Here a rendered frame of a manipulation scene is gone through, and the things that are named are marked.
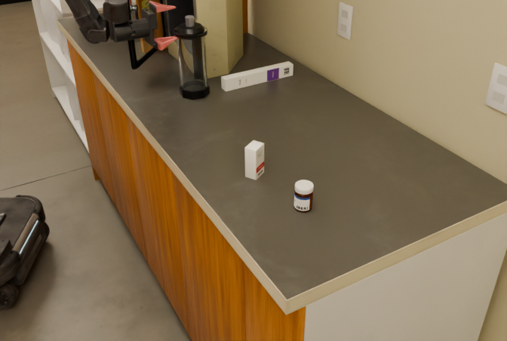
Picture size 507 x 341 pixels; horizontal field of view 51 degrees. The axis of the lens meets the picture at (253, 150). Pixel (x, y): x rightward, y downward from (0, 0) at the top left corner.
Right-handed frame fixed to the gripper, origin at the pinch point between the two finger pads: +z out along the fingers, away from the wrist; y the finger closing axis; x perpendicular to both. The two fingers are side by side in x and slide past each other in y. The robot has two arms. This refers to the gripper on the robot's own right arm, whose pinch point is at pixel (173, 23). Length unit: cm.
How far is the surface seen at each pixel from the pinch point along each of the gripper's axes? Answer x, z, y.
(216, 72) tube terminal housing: 9.4, 18.2, -23.7
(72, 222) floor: 78, -34, -119
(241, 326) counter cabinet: -69, -15, -61
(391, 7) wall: -38, 55, 6
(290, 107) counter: -25.3, 28.2, -26.0
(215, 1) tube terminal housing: 9.1, 19.1, 2.0
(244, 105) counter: -16.7, 15.7, -25.9
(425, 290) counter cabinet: -94, 23, -45
